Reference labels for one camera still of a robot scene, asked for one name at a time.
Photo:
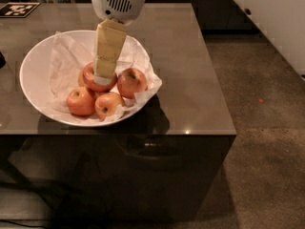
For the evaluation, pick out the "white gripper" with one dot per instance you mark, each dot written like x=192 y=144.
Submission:
x=119 y=4

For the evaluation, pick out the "red apple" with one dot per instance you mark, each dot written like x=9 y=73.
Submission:
x=88 y=79
x=106 y=104
x=130 y=82
x=80 y=101

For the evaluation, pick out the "white bowl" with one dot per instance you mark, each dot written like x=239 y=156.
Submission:
x=34 y=78

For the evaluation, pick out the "white crumpled paper liner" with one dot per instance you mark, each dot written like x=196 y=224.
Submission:
x=69 y=55

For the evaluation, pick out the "black white marker tag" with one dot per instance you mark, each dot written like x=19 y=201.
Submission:
x=17 y=9

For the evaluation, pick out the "dark object at left edge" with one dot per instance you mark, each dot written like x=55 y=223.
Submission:
x=2 y=61

